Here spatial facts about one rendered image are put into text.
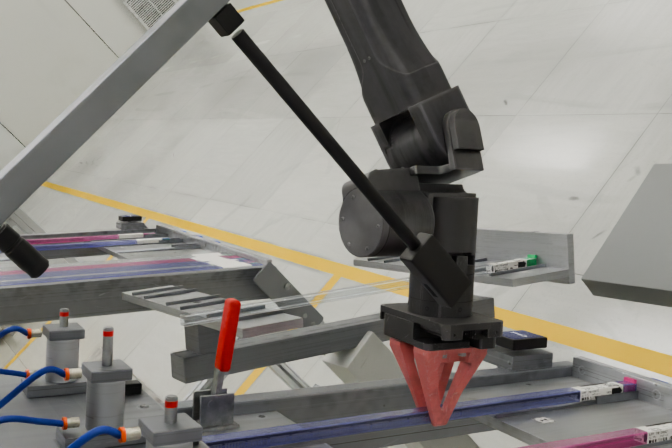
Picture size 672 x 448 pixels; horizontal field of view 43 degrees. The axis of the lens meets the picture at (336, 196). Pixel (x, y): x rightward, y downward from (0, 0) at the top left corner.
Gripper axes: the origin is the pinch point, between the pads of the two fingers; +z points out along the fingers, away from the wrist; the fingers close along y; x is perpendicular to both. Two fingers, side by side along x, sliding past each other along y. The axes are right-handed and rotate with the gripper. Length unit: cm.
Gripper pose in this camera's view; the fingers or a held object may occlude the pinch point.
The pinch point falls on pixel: (434, 413)
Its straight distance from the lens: 79.3
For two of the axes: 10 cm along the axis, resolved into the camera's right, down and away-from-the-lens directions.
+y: 5.0, 0.6, -8.6
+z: -0.5, 10.0, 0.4
